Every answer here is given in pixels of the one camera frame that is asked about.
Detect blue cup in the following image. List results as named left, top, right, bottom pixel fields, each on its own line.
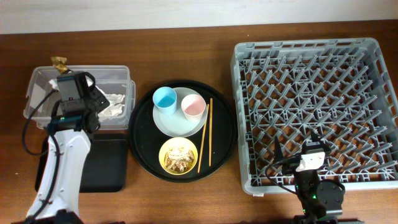
left=152, top=86, right=177, bottom=115

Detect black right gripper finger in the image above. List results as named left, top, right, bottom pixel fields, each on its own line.
left=274, top=136, right=284, bottom=162
left=309, top=132, right=330, bottom=151

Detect brown wrapper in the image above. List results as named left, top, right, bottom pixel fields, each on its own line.
left=50, top=57, right=68, bottom=74

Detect pink cup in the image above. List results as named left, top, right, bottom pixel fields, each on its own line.
left=181, top=94, right=207, bottom=122

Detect white paper napkin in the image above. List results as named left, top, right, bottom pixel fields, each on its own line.
left=49, top=77, right=126, bottom=118

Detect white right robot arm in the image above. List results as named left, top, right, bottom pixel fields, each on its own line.
left=282, top=133, right=345, bottom=223

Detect black rectangular tray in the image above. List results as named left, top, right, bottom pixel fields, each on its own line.
left=34, top=133, right=129, bottom=194

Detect yellow bowl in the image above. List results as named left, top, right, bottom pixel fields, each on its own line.
left=159, top=137, right=198, bottom=175

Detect white round plate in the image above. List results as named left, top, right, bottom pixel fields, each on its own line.
left=152, top=87, right=208, bottom=138

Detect food scraps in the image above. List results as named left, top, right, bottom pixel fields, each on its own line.
left=164, top=145, right=195, bottom=174

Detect clear plastic waste bin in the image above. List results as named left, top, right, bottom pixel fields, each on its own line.
left=23, top=65, right=136, bottom=130

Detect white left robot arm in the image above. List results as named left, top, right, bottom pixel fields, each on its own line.
left=24, top=70, right=109, bottom=223

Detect grey plastic dishwasher rack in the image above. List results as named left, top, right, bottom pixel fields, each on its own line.
left=231, top=37, right=397, bottom=197

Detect black round tray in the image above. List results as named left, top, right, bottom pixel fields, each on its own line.
left=128, top=80, right=238, bottom=183

